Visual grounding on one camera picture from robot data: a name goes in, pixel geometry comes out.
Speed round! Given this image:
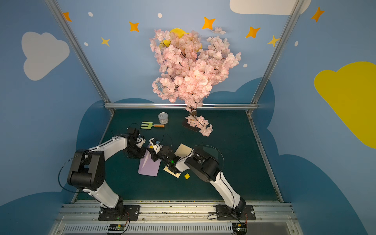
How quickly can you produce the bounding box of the purple envelope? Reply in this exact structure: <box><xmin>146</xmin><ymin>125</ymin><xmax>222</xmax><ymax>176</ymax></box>
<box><xmin>138</xmin><ymin>150</ymin><xmax>161</xmax><ymax>177</ymax></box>

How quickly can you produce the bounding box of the cream yellow envelope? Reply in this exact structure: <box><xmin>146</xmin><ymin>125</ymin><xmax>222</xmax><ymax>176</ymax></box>
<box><xmin>164</xmin><ymin>144</ymin><xmax>193</xmax><ymax>178</ymax></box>

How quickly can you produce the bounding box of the dark green envelope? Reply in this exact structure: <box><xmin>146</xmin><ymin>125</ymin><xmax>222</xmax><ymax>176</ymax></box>
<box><xmin>203</xmin><ymin>146</ymin><xmax>221</xmax><ymax>161</ymax></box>

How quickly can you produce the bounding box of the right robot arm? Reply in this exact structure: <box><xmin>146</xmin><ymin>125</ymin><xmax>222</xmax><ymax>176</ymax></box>
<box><xmin>147</xmin><ymin>143</ymin><xmax>246</xmax><ymax>218</ymax></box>

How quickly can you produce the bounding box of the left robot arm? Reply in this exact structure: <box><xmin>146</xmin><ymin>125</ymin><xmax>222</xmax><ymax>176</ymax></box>
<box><xmin>67</xmin><ymin>127</ymin><xmax>146</xmax><ymax>221</ymax></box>

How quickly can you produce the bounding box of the green toy garden fork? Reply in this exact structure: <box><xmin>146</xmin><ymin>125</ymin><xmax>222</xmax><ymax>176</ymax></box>
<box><xmin>140</xmin><ymin>121</ymin><xmax>165</xmax><ymax>130</ymax></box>

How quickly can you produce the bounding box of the silver tin can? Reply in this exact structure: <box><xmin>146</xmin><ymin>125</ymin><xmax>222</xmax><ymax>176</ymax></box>
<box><xmin>158</xmin><ymin>112</ymin><xmax>168</xmax><ymax>124</ymax></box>

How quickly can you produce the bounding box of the back horizontal aluminium bar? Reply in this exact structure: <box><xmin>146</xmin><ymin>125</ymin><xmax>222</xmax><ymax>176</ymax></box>
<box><xmin>104</xmin><ymin>103</ymin><xmax>258</xmax><ymax>110</ymax></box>

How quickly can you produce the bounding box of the left controller board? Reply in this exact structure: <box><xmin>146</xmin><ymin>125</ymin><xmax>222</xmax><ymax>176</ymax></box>
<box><xmin>107</xmin><ymin>223</ymin><xmax>127</xmax><ymax>235</ymax></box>

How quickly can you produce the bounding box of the controller board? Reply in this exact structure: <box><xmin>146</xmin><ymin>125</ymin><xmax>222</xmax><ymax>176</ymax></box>
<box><xmin>232</xmin><ymin>223</ymin><xmax>247</xmax><ymax>235</ymax></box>
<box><xmin>107</xmin><ymin>223</ymin><xmax>127</xmax><ymax>235</ymax></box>

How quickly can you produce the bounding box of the pink cherry blossom tree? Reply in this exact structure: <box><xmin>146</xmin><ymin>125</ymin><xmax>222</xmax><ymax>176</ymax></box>
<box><xmin>150</xmin><ymin>29</ymin><xmax>241</xmax><ymax>137</ymax></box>

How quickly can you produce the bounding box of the right controller board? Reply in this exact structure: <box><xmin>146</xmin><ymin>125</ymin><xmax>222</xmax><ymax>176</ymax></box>
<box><xmin>232</xmin><ymin>223</ymin><xmax>247</xmax><ymax>235</ymax></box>

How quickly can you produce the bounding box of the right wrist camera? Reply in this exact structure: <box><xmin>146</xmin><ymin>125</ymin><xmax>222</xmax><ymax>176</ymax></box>
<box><xmin>149</xmin><ymin>138</ymin><xmax>161</xmax><ymax>153</ymax></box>

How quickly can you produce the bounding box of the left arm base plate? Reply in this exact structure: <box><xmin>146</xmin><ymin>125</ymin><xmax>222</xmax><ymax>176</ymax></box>
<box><xmin>98</xmin><ymin>205</ymin><xmax>141</xmax><ymax>221</ymax></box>

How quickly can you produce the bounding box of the aluminium mounting rail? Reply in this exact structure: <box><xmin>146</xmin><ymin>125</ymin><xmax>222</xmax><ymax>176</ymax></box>
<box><xmin>49</xmin><ymin>200</ymin><xmax>303</xmax><ymax>235</ymax></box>

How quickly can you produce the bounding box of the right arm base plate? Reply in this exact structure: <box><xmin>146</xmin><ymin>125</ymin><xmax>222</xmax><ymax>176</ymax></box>
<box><xmin>215</xmin><ymin>204</ymin><xmax>256</xmax><ymax>221</ymax></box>

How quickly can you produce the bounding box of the left aluminium frame post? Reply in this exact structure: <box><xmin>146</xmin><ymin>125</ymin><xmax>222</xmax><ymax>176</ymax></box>
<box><xmin>45</xmin><ymin>0</ymin><xmax>111</xmax><ymax>103</ymax></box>

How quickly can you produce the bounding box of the aluminium frame post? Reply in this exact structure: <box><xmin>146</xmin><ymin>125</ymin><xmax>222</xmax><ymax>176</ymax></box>
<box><xmin>251</xmin><ymin>0</ymin><xmax>305</xmax><ymax>107</ymax></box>
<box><xmin>45</xmin><ymin>0</ymin><xmax>111</xmax><ymax>103</ymax></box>

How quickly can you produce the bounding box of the right aluminium frame post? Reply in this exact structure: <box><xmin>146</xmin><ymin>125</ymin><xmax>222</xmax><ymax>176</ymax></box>
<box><xmin>251</xmin><ymin>0</ymin><xmax>305</xmax><ymax>107</ymax></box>

